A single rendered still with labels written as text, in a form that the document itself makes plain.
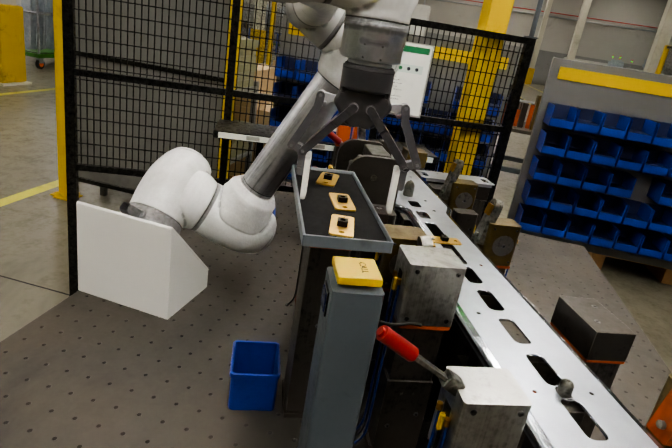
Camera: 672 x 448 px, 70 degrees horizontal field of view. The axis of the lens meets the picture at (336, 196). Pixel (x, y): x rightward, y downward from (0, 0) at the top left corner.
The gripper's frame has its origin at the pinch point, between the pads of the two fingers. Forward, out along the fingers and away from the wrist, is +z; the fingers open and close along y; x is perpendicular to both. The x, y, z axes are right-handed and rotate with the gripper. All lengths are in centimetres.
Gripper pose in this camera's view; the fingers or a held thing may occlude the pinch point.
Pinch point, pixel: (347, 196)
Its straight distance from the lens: 75.6
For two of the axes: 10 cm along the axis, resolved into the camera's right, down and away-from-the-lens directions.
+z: -1.5, 9.4, 3.2
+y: 9.9, 1.6, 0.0
